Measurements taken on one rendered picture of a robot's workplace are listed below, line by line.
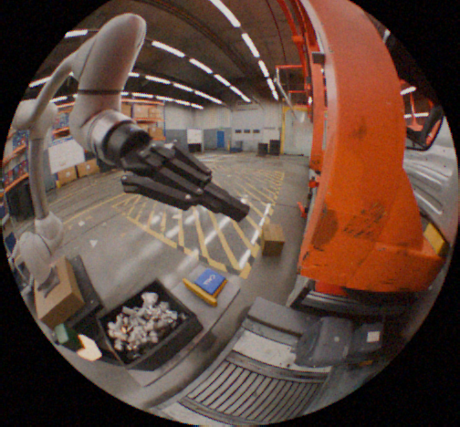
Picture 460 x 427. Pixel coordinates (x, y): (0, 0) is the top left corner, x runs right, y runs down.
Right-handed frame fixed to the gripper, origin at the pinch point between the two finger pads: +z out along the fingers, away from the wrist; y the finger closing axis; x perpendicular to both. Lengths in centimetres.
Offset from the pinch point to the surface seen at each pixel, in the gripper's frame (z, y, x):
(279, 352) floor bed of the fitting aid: 56, 31, -37
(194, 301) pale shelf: 7.7, 14.7, -27.8
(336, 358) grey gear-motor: 46, 26, -4
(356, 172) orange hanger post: 17.2, -9.2, 14.1
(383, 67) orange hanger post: 11.3, -15.6, 36.6
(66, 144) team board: -522, -69, -249
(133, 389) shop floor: 5, 88, -55
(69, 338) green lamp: -11.5, 33.0, -6.2
